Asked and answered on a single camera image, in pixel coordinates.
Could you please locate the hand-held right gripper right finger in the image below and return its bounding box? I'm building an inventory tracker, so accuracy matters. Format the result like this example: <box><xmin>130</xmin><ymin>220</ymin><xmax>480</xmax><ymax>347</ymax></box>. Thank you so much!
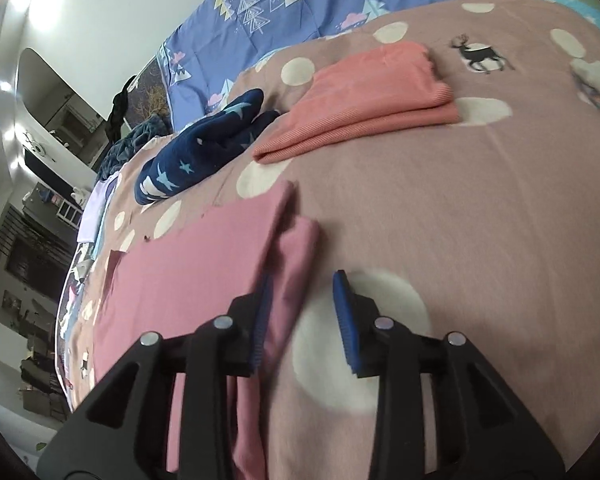
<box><xmin>332</xmin><ymin>270</ymin><xmax>566</xmax><ymax>480</ymax></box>

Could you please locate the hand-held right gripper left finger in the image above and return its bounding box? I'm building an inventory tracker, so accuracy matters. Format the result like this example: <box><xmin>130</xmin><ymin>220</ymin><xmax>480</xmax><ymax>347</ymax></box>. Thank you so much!
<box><xmin>37</xmin><ymin>272</ymin><xmax>276</xmax><ymax>480</ymax></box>

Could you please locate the pink long-sleeve shirt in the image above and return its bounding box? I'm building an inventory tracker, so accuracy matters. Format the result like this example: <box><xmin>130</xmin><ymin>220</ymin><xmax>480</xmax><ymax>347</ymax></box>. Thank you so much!
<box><xmin>92</xmin><ymin>180</ymin><xmax>322</xmax><ymax>476</ymax></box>

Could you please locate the pink polka-dot bed cover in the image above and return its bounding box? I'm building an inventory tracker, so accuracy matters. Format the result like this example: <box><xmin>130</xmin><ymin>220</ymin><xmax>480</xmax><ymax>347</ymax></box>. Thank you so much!
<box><xmin>55</xmin><ymin>0</ymin><xmax>600</xmax><ymax>480</ymax></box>

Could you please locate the navy star-print fleece garment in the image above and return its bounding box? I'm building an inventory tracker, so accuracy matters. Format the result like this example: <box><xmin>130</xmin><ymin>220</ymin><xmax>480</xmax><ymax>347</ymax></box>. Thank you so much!
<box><xmin>134</xmin><ymin>88</ymin><xmax>282</xmax><ymax>206</ymax></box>

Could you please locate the lilac folded cloth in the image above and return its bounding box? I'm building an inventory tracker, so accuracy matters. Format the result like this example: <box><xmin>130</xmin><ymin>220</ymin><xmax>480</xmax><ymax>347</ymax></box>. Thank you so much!
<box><xmin>76</xmin><ymin>175</ymin><xmax>120</xmax><ymax>245</ymax></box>

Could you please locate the dark teal fleece blanket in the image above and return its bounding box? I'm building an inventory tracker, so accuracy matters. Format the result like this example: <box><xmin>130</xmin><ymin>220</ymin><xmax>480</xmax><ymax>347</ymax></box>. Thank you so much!
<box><xmin>96</xmin><ymin>114</ymin><xmax>170</xmax><ymax>182</ymax></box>

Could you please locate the salmon folded garment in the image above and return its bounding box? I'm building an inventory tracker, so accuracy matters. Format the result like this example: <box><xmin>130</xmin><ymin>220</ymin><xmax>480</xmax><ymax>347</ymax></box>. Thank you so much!
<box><xmin>252</xmin><ymin>41</ymin><xmax>462</xmax><ymax>164</ymax></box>

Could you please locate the dark tree-print bed sheet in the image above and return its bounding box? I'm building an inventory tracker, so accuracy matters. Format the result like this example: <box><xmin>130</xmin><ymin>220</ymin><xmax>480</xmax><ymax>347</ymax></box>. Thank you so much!
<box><xmin>132</xmin><ymin>55</ymin><xmax>175</xmax><ymax>128</ymax></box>

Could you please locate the black garment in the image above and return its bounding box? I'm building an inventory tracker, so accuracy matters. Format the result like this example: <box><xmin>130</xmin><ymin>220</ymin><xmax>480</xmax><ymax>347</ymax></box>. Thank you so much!
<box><xmin>105</xmin><ymin>75</ymin><xmax>139</xmax><ymax>142</ymax></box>

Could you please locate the blue tree-print sheet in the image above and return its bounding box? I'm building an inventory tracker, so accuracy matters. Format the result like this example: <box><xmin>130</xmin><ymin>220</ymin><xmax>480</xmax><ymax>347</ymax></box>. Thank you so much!
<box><xmin>157</xmin><ymin>0</ymin><xmax>527</xmax><ymax>122</ymax></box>

